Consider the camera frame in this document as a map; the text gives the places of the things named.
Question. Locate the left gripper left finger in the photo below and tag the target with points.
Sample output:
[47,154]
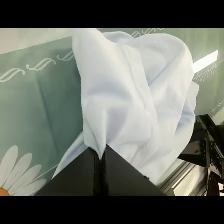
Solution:
[76,180]

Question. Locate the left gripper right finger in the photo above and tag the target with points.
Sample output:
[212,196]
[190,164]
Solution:
[126,180]

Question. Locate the white shirt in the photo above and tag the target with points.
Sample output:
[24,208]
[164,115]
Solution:
[133,93]

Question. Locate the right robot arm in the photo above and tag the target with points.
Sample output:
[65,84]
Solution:
[207,150]

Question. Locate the silver frame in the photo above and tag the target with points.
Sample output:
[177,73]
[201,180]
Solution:
[181,181]

